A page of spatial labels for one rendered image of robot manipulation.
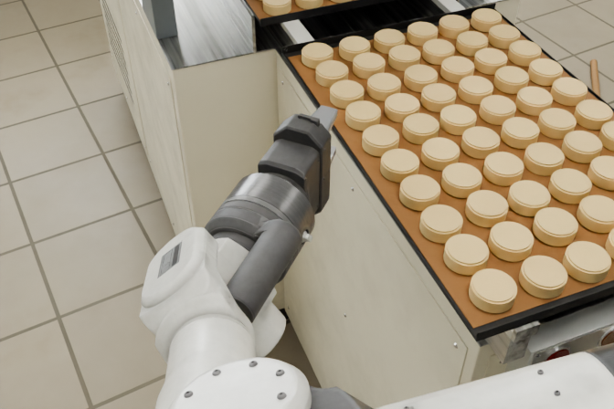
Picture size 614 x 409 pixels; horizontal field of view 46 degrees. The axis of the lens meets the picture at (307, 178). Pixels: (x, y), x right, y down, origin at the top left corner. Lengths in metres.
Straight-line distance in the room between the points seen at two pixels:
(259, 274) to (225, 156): 0.85
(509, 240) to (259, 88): 0.65
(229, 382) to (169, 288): 0.17
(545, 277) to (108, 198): 1.68
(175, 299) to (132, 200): 1.74
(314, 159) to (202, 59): 0.62
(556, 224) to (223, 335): 0.50
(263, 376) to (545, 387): 0.14
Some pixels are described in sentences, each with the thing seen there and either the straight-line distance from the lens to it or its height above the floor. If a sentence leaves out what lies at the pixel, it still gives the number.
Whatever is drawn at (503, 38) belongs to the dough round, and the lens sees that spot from 1.23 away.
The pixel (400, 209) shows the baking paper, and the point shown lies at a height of 0.90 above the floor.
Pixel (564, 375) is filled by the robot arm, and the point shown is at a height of 1.22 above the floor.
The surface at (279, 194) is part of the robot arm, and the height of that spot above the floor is 1.07.
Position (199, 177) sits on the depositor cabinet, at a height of 0.58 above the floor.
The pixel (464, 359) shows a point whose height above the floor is 0.79.
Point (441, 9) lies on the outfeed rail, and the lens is 1.37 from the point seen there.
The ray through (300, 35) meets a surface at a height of 0.90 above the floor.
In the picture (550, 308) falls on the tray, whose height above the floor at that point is 0.91.
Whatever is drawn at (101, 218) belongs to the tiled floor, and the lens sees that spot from 2.25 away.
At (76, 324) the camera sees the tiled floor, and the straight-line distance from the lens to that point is 2.00.
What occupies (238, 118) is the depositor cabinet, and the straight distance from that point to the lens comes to 1.39.
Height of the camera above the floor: 1.53
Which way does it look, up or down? 42 degrees down
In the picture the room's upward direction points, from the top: straight up
